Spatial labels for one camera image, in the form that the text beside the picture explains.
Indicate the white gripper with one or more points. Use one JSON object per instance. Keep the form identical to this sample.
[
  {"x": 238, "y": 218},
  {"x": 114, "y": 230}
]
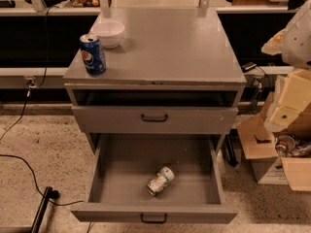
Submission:
[{"x": 297, "y": 44}]

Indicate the grey drawer cabinet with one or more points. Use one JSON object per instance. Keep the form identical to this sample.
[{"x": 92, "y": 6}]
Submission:
[{"x": 168, "y": 58}]

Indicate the open grey middle drawer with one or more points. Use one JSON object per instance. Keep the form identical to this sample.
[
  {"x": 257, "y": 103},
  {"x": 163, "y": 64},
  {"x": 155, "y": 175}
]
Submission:
[{"x": 125, "y": 163}]

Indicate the white bowl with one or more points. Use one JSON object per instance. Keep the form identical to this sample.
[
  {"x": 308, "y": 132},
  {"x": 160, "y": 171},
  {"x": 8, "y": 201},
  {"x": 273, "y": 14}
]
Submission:
[{"x": 109, "y": 32}]

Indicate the green white 7up can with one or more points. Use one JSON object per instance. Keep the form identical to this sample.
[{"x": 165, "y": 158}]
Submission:
[{"x": 160, "y": 181}]

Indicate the blue pepsi can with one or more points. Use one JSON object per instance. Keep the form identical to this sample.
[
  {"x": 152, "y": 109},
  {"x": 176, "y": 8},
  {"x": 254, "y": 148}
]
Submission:
[{"x": 92, "y": 54}]

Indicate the open cardboard box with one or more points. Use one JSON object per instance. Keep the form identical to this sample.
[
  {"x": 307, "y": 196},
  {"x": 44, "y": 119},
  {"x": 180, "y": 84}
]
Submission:
[{"x": 269, "y": 167}]

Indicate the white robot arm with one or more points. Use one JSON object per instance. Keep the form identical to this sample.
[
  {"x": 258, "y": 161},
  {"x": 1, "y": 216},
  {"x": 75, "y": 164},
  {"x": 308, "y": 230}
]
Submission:
[{"x": 297, "y": 40}]

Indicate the small black device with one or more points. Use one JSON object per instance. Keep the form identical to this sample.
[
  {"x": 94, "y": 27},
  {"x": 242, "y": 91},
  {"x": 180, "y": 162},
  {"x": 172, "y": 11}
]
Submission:
[{"x": 248, "y": 67}]

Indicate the closed grey upper drawer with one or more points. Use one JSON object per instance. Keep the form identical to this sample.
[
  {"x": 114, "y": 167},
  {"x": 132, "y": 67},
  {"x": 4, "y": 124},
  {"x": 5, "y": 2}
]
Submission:
[{"x": 154, "y": 120}]

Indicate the black stand leg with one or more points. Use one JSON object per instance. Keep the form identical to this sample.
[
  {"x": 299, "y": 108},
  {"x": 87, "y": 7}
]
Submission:
[{"x": 49, "y": 195}]

